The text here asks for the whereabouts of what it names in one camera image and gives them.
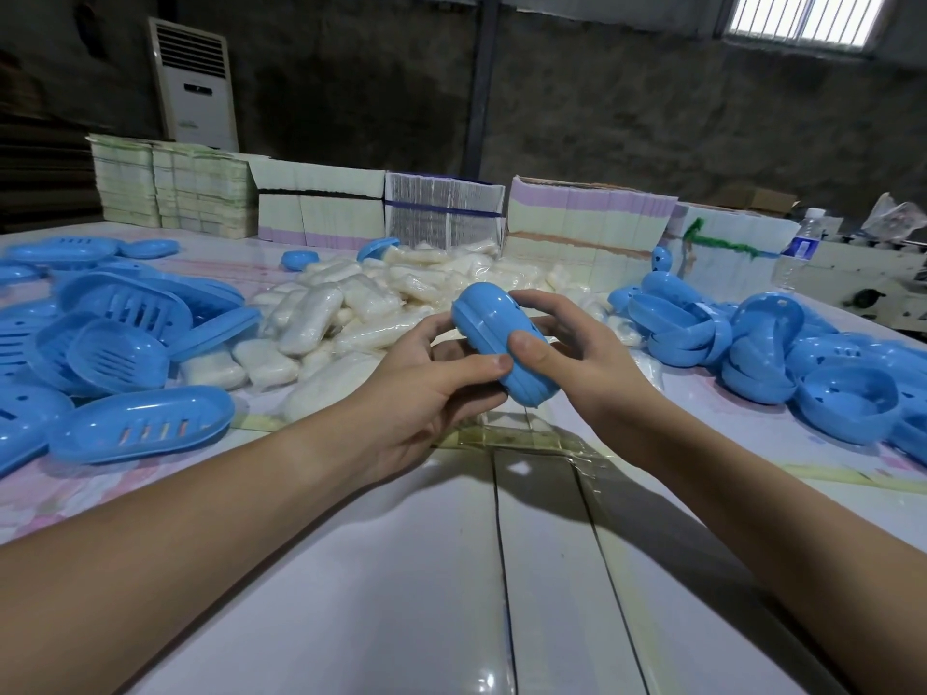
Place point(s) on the pile of white soaps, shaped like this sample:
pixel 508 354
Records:
pixel 362 303

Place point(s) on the person's right forearm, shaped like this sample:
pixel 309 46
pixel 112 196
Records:
pixel 797 550

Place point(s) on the brown cardboard box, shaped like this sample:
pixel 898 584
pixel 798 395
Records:
pixel 757 199

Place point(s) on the clear plastic bag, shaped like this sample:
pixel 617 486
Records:
pixel 521 434

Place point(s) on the barred window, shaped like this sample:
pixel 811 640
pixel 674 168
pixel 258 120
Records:
pixel 807 17

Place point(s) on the white carton stack, pink stripe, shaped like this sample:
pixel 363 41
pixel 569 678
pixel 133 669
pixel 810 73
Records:
pixel 590 224

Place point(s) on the white workshop machine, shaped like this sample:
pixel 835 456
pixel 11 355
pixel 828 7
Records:
pixel 869 278

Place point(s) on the stack of greenish paper sheets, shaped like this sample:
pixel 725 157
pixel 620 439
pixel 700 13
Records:
pixel 181 191

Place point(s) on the person's left hand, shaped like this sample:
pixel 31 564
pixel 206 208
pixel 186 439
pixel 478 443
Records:
pixel 413 412

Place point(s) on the pile of blue plastic lids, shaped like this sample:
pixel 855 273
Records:
pixel 797 354

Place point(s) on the person's left forearm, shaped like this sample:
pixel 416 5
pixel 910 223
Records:
pixel 166 564

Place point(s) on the row of stacked flat cartons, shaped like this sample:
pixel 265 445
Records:
pixel 319 213

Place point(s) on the clear water bottle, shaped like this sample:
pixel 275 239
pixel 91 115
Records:
pixel 800 246

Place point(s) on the blue oval plastic lid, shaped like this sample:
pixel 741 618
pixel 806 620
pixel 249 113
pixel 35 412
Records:
pixel 376 249
pixel 299 260
pixel 661 259

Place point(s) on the person's right hand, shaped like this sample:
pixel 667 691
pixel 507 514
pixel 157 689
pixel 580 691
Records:
pixel 608 390

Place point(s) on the white plastic bag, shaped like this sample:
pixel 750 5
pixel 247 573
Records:
pixel 898 217

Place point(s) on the blue slotted plastic base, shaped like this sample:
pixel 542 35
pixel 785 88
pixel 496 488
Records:
pixel 467 325

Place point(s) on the silver sheet bundle, blue band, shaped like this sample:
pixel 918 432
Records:
pixel 445 209

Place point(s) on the blue soap box being assembled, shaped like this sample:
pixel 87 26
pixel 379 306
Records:
pixel 500 303

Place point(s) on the white sheet stack, green mark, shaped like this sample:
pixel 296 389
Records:
pixel 735 267

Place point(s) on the pile of blue slotted lids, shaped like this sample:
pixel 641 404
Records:
pixel 116 347

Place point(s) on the white standing air conditioner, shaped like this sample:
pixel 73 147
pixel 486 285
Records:
pixel 195 86

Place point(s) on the dark metal pillar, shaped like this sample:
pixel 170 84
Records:
pixel 481 86

